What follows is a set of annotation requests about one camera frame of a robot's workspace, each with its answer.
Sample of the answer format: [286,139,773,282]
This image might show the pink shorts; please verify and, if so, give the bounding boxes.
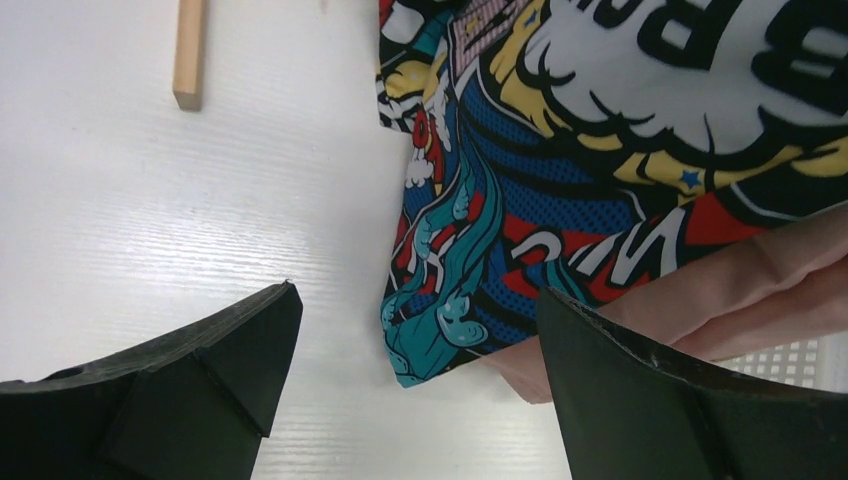
[483,206,848,405]

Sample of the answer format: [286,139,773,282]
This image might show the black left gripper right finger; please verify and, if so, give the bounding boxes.
[536,289,847,479]

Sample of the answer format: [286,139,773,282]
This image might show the colourful comic print shorts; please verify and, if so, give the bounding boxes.
[376,1,847,387]

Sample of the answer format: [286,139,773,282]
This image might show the wooden clothes rack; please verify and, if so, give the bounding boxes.
[172,0,208,112]

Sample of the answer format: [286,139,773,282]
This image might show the white plastic basket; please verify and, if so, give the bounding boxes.
[717,332,847,393]

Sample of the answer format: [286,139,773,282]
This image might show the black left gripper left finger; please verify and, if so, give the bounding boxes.
[1,282,303,479]

